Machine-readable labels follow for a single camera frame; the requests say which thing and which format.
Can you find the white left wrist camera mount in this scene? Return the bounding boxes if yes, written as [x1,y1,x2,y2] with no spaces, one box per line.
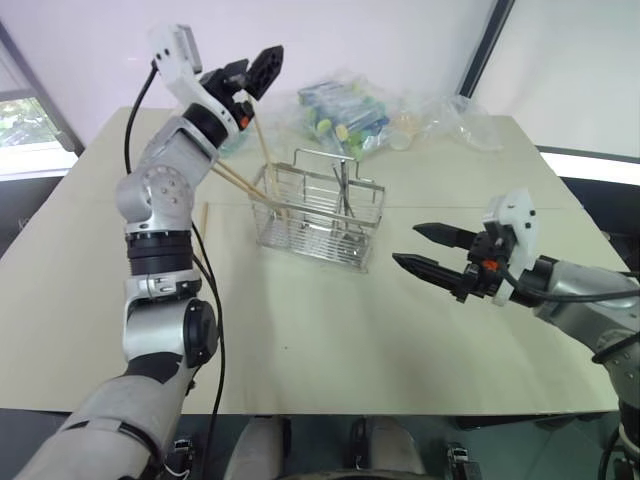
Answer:
[147,23,242,135]

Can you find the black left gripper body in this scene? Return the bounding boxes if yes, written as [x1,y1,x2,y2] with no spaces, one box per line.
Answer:
[198,67,257,132]

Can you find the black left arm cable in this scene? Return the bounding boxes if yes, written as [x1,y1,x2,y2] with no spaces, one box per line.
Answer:
[123,58,227,480]

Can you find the plastic bag of blue packs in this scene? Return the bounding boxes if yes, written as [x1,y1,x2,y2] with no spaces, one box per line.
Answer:
[272,67,401,161]

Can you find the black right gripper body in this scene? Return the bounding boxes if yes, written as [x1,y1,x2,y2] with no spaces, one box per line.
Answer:
[463,228,512,301]

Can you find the crumpled clear plastic bag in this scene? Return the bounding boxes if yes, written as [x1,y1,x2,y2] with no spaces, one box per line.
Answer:
[392,92,506,154]

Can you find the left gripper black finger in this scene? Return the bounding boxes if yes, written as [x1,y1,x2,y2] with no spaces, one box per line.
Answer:
[222,58,251,84]
[247,44,285,101]

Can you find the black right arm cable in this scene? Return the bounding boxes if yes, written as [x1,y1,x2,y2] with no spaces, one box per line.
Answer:
[499,262,640,366]

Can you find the grey rounded robot leg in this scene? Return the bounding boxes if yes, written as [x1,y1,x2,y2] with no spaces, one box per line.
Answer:
[348,416,427,480]

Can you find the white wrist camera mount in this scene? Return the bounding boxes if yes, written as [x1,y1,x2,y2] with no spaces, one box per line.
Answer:
[481,187,539,307]
[147,23,242,135]

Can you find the dark wall frame strip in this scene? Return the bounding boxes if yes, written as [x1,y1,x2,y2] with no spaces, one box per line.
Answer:
[458,0,517,100]

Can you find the silver wire basket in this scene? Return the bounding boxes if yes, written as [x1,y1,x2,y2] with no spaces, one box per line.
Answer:
[248,147,388,274]

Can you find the dark utensils in basket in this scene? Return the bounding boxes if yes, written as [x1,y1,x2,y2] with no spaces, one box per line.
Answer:
[331,157,359,241]

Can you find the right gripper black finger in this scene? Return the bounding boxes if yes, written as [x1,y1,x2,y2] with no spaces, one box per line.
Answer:
[412,222,476,250]
[391,252,470,305]

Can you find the wooden chopstick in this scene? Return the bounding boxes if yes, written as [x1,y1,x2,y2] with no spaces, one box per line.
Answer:
[214,159,274,201]
[211,167,269,205]
[237,91,291,222]

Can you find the dark window frame post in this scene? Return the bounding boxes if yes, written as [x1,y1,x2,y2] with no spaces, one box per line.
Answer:
[0,18,87,157]

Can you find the black side surface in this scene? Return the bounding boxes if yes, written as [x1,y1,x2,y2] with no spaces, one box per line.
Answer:
[533,143,640,275]

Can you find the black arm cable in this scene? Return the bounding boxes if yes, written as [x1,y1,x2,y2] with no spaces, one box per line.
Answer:
[499,262,640,366]
[123,58,227,480]

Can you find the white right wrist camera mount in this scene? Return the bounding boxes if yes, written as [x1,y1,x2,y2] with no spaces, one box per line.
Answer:
[481,187,539,307]

